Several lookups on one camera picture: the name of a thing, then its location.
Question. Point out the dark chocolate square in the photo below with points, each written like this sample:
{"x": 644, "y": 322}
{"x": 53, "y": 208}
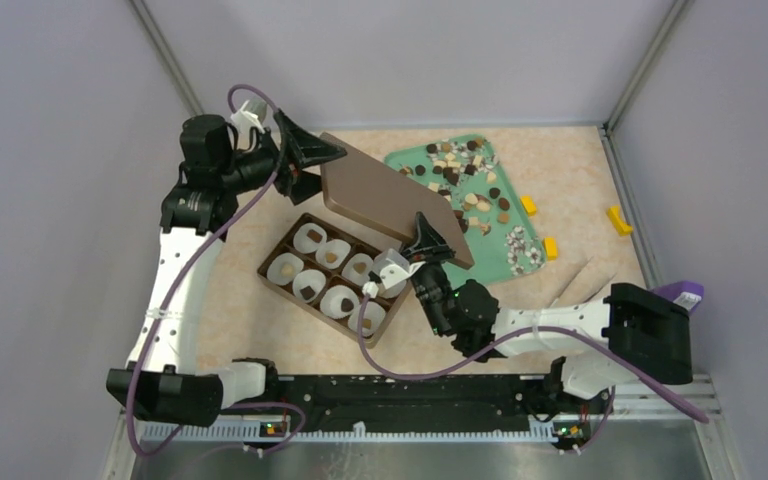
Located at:
{"x": 308, "y": 293}

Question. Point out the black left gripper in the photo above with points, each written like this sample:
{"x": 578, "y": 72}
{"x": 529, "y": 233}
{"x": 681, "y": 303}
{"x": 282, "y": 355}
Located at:
{"x": 307, "y": 148}

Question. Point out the dark round chocolate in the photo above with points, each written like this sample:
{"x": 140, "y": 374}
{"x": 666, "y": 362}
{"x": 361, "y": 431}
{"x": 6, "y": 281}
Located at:
{"x": 347, "y": 306}

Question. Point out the purple plastic scoop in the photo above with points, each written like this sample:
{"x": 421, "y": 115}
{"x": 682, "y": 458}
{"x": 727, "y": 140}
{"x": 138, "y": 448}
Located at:
{"x": 687, "y": 294}

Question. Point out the brown chocolate box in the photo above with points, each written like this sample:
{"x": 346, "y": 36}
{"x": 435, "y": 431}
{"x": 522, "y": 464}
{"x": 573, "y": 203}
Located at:
{"x": 358, "y": 245}

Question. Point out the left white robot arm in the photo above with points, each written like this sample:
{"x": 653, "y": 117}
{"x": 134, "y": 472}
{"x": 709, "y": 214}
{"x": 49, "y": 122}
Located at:
{"x": 160, "y": 381}

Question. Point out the milk chocolate square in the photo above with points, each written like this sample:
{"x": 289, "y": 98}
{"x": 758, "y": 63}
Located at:
{"x": 314, "y": 236}

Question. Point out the white paper cup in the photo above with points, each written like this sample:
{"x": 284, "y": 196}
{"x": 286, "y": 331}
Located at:
{"x": 329, "y": 304}
{"x": 339, "y": 247}
{"x": 302, "y": 243}
{"x": 374, "y": 312}
{"x": 271, "y": 272}
{"x": 391, "y": 286}
{"x": 309, "y": 277}
{"x": 350, "y": 275}

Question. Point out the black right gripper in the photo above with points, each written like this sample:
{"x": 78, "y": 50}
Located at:
{"x": 427, "y": 244}

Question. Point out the brown box lid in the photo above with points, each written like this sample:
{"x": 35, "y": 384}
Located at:
{"x": 366, "y": 191}

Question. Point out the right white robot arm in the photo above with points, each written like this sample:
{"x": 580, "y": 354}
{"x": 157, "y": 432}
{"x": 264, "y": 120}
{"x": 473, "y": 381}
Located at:
{"x": 632, "y": 333}

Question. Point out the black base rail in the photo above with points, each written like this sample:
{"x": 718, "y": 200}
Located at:
{"x": 455, "y": 408}

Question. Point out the small yellow block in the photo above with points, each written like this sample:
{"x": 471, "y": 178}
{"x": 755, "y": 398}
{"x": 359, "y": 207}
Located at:
{"x": 551, "y": 248}

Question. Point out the yellow foam block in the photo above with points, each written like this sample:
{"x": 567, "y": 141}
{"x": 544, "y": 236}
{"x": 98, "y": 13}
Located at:
{"x": 528, "y": 205}

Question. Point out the yellow plastic clip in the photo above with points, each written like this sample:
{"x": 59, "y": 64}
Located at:
{"x": 618, "y": 221}

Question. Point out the green floral tray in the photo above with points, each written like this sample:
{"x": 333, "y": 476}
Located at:
{"x": 467, "y": 172}

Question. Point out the white heart chocolate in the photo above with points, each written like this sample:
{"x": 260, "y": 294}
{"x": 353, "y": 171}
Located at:
{"x": 286, "y": 272}

